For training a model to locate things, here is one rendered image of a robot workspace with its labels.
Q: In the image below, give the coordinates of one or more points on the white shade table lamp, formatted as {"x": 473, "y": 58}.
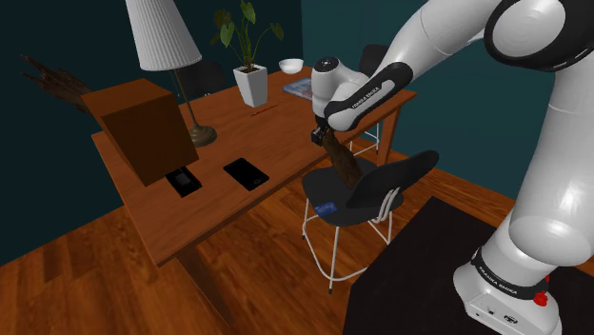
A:
{"x": 160, "y": 37}

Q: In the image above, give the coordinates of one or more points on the blue card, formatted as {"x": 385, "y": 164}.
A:
{"x": 326, "y": 207}

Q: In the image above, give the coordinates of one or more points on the blue grey book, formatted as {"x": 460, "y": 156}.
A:
{"x": 299, "y": 88}

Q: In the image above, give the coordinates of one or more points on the brown wooden desk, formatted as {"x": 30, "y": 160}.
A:
{"x": 260, "y": 139}

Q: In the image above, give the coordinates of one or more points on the brown dried branches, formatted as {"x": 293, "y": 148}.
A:
{"x": 60, "y": 83}

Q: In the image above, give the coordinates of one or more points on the white bowl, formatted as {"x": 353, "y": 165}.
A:
{"x": 291, "y": 65}

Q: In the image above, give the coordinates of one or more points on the brown wooden box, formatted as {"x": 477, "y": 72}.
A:
{"x": 144, "y": 130}

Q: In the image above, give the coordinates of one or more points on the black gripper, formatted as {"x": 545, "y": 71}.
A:
{"x": 319, "y": 134}

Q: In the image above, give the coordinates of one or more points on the black robot stand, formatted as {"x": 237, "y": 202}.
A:
{"x": 417, "y": 278}

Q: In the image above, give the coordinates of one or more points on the green plant in white pot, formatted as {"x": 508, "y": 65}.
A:
{"x": 252, "y": 83}

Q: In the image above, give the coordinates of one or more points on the small black device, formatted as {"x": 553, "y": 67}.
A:
{"x": 184, "y": 181}

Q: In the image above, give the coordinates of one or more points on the black tablet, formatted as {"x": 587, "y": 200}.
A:
{"x": 246, "y": 174}

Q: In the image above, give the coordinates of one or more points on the brown oblong object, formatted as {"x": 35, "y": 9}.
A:
{"x": 344, "y": 162}

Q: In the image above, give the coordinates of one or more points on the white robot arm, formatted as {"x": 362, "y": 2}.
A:
{"x": 552, "y": 153}

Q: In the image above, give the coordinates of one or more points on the red pen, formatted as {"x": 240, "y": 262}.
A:
{"x": 263, "y": 110}

